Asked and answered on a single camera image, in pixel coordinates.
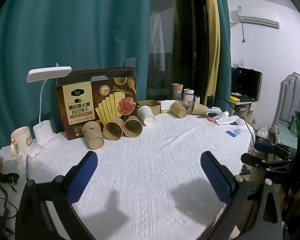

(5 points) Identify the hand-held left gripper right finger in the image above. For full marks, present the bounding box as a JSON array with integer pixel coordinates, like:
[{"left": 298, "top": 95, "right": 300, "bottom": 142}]
[{"left": 200, "top": 151, "right": 283, "bottom": 240}]

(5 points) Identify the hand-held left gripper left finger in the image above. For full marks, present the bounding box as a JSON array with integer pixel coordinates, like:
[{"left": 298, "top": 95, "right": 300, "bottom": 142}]
[{"left": 15, "top": 151, "right": 98, "bottom": 240}]

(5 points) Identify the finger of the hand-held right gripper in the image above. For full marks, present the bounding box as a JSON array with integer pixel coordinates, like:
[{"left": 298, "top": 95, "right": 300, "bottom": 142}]
[
  {"left": 240, "top": 152, "right": 296, "bottom": 176},
  {"left": 254, "top": 142, "right": 298, "bottom": 157}
]

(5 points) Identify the printed brown paper cup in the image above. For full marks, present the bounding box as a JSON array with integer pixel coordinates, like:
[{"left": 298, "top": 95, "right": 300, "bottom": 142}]
[{"left": 82, "top": 121, "right": 105, "bottom": 150}]

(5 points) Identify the white paper cup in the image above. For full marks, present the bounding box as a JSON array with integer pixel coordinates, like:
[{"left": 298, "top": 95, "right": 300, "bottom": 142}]
[{"left": 137, "top": 105, "right": 156, "bottom": 126}]

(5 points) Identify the tall brown paper cup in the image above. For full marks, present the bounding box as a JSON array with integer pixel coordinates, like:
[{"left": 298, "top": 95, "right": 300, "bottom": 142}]
[{"left": 172, "top": 83, "right": 184, "bottom": 102}]

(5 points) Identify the blue card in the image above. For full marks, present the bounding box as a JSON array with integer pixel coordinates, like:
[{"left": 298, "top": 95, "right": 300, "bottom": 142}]
[{"left": 225, "top": 128, "right": 243, "bottom": 137}]

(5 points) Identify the grey padded headboard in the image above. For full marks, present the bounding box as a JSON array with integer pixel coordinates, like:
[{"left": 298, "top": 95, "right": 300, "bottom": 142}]
[{"left": 272, "top": 71, "right": 300, "bottom": 143}]

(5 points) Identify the white side desk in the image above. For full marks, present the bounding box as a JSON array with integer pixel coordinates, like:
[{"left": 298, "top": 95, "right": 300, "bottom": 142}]
[{"left": 230, "top": 97, "right": 256, "bottom": 121}]

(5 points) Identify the white plastic packet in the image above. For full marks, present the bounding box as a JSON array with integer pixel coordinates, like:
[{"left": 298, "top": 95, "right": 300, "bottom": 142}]
[{"left": 216, "top": 111, "right": 240, "bottom": 126}]

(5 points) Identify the white textured tablecloth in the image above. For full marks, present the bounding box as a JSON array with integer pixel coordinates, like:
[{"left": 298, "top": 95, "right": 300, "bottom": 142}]
[{"left": 26, "top": 105, "right": 256, "bottom": 240}]

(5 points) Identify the black computer monitor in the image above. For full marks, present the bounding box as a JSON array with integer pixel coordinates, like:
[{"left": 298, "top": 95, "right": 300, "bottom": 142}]
[{"left": 236, "top": 67, "right": 263, "bottom": 101}]

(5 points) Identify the cream cartoon mug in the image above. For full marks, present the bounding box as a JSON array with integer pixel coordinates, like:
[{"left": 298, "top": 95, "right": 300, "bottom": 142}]
[{"left": 10, "top": 126, "right": 33, "bottom": 161}]

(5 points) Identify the brown cracker box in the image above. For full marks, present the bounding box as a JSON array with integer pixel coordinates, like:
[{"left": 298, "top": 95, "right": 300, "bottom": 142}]
[{"left": 56, "top": 67, "right": 137, "bottom": 141}]

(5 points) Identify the clear jar with white lid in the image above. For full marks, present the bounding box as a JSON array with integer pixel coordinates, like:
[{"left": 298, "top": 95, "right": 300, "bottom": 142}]
[{"left": 183, "top": 89, "right": 195, "bottom": 106}]

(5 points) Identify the brown paper bowl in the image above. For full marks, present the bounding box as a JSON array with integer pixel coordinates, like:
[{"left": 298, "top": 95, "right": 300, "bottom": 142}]
[{"left": 137, "top": 100, "right": 162, "bottom": 116}]

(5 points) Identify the teal curtain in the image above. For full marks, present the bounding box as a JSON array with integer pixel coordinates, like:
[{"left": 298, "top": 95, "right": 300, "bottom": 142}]
[
  {"left": 212, "top": 0, "right": 232, "bottom": 113},
  {"left": 0, "top": 0, "right": 152, "bottom": 153}
]

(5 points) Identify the white desk lamp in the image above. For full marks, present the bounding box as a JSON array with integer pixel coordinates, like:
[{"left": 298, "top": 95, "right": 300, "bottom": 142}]
[{"left": 27, "top": 66, "right": 72, "bottom": 150}]

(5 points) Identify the white air conditioner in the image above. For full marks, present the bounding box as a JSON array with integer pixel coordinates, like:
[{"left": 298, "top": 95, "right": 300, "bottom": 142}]
[{"left": 230, "top": 14, "right": 280, "bottom": 29}]

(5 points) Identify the yellow curtain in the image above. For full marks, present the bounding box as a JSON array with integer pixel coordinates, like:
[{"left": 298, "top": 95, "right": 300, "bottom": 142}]
[{"left": 201, "top": 0, "right": 221, "bottom": 103}]

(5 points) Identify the black table cable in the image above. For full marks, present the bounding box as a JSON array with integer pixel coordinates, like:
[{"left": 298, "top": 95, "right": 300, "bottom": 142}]
[{"left": 212, "top": 95, "right": 257, "bottom": 155}]

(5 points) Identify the black cable with plug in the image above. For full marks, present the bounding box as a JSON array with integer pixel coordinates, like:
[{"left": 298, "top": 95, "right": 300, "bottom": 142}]
[{"left": 0, "top": 172, "right": 20, "bottom": 237}]

